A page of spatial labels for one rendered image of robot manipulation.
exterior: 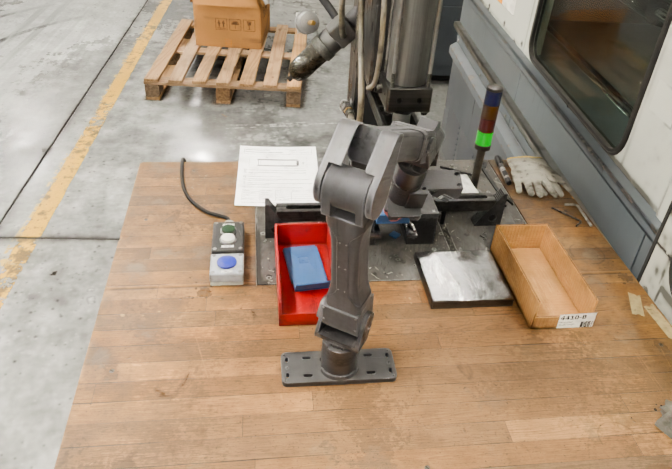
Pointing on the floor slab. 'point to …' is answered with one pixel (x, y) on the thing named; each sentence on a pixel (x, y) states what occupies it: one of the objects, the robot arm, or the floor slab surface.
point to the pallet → (184, 43)
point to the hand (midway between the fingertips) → (393, 217)
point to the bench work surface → (580, 442)
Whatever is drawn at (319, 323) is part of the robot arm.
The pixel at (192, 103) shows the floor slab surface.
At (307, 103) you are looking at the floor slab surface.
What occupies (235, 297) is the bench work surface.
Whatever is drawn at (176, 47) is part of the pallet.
